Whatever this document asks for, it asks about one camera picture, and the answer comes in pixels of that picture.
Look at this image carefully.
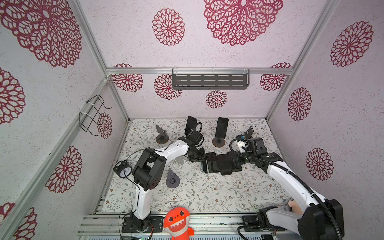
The phone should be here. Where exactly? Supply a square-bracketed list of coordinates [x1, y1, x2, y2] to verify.
[185, 116, 198, 136]
[215, 117, 229, 139]
[202, 161, 208, 174]
[216, 154, 232, 176]
[227, 152, 243, 172]
[206, 152, 220, 174]

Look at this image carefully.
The black stand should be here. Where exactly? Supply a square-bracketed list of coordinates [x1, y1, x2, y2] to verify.
[243, 126, 254, 140]

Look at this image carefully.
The wooden round stand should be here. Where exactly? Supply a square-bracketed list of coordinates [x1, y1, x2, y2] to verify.
[156, 125, 169, 145]
[212, 137, 226, 148]

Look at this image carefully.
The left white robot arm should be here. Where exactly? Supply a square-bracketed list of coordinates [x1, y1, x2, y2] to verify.
[113, 122, 206, 233]

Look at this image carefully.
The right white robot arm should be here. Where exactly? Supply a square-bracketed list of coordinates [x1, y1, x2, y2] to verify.
[229, 137, 345, 240]

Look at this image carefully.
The white phone stand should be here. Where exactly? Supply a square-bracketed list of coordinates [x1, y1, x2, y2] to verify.
[175, 156, 192, 174]

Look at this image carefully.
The grey round stand front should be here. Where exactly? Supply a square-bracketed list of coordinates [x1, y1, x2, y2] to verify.
[166, 169, 180, 189]

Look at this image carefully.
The red shark plush toy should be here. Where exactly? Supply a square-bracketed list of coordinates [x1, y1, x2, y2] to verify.
[163, 207, 195, 240]

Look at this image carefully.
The small black alarm clock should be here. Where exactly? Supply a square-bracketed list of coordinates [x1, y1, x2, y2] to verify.
[113, 160, 133, 179]

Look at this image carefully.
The boy doll plush toy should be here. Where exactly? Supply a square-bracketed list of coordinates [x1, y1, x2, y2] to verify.
[288, 200, 303, 215]

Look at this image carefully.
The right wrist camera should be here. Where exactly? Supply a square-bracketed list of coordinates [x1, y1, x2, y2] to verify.
[236, 136, 249, 154]

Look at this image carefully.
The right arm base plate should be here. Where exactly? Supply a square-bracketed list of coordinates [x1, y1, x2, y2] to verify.
[242, 213, 270, 232]

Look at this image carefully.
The grey wall shelf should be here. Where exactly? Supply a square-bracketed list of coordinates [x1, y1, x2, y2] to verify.
[171, 69, 250, 90]

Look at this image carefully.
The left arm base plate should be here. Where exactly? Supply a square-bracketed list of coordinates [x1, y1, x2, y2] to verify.
[121, 213, 164, 234]

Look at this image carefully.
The black wire wall rack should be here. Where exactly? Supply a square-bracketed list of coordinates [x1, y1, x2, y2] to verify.
[78, 95, 113, 139]

